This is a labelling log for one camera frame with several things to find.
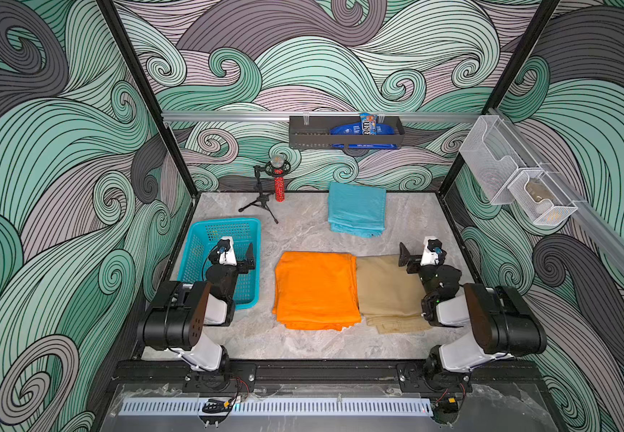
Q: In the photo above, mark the large clear wall bin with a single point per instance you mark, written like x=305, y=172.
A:
x=490, y=151

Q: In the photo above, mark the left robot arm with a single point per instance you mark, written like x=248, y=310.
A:
x=175, y=318

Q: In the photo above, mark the teal pants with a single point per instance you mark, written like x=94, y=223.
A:
x=357, y=210

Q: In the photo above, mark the orange pants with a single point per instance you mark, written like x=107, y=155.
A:
x=316, y=291

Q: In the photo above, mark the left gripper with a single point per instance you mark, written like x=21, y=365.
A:
x=242, y=265

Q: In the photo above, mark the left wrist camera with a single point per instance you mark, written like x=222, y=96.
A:
x=224, y=253

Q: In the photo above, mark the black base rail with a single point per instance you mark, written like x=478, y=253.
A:
x=265, y=376

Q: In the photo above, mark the beige pants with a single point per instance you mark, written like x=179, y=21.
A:
x=389, y=298

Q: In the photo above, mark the white slotted cable duct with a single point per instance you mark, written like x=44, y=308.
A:
x=334, y=407

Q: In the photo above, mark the black wall shelf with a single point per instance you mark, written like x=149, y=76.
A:
x=312, y=132

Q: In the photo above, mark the small clear wall bin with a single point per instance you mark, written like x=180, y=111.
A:
x=544, y=202

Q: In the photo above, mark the red microphone on tripod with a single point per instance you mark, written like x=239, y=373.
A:
x=275, y=169

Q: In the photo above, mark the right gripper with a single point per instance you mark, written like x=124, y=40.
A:
x=414, y=265

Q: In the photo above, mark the teal plastic basket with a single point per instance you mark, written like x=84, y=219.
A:
x=202, y=238

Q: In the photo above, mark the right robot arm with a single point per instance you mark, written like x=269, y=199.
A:
x=501, y=324

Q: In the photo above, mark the blue snack package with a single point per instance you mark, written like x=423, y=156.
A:
x=367, y=125

